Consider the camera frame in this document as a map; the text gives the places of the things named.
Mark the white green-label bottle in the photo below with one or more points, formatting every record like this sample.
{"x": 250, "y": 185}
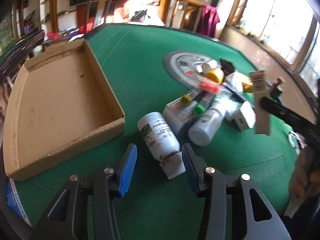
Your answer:
{"x": 162, "y": 143}

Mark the wooden chair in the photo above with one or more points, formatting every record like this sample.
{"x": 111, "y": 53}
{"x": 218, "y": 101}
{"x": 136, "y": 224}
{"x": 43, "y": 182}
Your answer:
{"x": 103, "y": 5}
{"x": 186, "y": 15}

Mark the small white cup jar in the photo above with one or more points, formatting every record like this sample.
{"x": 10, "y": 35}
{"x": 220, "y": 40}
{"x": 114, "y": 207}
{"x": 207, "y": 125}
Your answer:
{"x": 206, "y": 66}

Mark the shallow cardboard tray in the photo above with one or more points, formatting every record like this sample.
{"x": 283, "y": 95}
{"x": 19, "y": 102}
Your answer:
{"x": 61, "y": 105}

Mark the dark perfume bottle gold cap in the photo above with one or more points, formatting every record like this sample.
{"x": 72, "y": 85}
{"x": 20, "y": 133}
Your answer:
{"x": 276, "y": 88}

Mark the red pen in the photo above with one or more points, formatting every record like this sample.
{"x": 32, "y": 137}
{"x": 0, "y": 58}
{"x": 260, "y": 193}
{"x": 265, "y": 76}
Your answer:
{"x": 196, "y": 80}

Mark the wooden chair right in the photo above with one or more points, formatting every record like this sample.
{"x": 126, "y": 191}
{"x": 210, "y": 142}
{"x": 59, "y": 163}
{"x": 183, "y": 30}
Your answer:
{"x": 186, "y": 15}

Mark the person's right hand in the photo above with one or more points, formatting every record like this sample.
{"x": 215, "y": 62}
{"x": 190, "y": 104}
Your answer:
{"x": 303, "y": 183}

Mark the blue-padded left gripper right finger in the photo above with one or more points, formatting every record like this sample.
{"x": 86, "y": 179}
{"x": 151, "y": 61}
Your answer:
{"x": 253, "y": 216}

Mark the maroon cloth on chair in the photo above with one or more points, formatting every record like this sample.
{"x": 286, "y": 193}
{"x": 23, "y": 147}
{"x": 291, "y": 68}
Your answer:
{"x": 208, "y": 21}

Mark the yellow snack packet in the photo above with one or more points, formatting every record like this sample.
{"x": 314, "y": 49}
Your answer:
{"x": 247, "y": 85}

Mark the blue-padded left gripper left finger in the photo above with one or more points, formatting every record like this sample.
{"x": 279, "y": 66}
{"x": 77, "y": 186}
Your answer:
{"x": 66, "y": 215}

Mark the yellow round jar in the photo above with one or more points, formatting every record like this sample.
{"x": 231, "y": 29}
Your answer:
{"x": 216, "y": 75}

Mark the white tissue packet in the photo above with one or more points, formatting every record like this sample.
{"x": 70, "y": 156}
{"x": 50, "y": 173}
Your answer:
{"x": 229, "y": 102}

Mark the blue white booklet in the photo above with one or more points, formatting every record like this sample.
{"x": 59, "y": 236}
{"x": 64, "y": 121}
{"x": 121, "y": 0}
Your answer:
{"x": 14, "y": 202}

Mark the brown barcode carton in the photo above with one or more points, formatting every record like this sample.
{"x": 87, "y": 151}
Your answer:
{"x": 262, "y": 124}

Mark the black foil sachet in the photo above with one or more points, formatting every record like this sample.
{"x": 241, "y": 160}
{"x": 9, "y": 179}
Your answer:
{"x": 227, "y": 67}

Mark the round mahjong table control panel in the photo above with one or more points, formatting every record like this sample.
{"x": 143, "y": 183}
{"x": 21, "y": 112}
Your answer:
{"x": 177, "y": 63}

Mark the white square box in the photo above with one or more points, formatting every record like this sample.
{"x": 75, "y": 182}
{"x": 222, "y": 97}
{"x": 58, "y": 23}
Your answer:
{"x": 244, "y": 116}

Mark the white red medicine box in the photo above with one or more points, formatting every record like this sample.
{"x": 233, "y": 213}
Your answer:
{"x": 179, "y": 117}

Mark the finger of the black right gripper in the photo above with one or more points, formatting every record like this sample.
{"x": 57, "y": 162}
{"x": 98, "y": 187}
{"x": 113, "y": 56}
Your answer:
{"x": 275, "y": 109}

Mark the wooden chair left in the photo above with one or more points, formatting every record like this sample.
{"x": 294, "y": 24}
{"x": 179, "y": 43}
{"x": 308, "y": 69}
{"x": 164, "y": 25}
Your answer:
{"x": 103, "y": 5}

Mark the white plastic bottle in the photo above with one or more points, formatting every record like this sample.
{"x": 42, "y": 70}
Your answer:
{"x": 206, "y": 127}

